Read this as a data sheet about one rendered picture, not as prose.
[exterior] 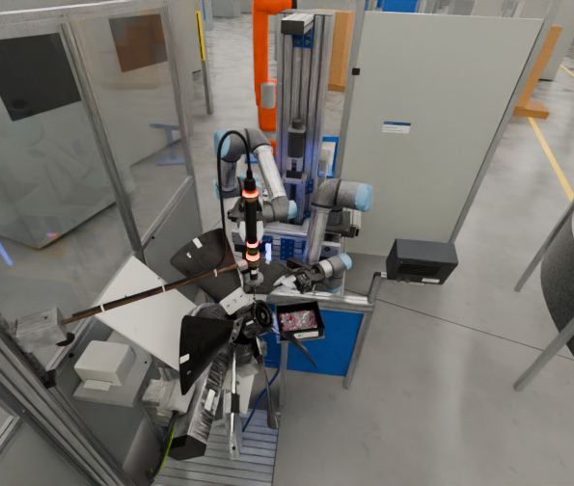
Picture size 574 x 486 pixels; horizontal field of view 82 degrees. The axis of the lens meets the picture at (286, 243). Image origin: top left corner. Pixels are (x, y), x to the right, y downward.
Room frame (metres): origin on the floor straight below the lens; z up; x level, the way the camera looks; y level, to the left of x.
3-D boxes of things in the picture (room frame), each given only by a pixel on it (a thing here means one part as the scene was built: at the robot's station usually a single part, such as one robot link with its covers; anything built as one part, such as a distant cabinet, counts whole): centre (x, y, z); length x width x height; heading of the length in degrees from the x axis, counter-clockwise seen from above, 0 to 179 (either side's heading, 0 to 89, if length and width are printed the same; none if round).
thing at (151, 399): (0.65, 0.47, 0.73); 0.15 x 0.09 x 0.22; 85
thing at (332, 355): (1.20, -0.02, 0.45); 0.82 x 0.01 x 0.66; 85
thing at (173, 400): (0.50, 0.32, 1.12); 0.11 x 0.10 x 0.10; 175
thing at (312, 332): (1.03, -0.08, 0.85); 0.22 x 0.17 x 0.07; 101
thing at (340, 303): (1.20, -0.02, 0.82); 0.90 x 0.04 x 0.08; 85
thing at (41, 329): (0.54, 0.65, 1.39); 0.10 x 0.07 x 0.08; 120
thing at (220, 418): (0.51, 0.21, 1.03); 0.15 x 0.10 x 0.14; 85
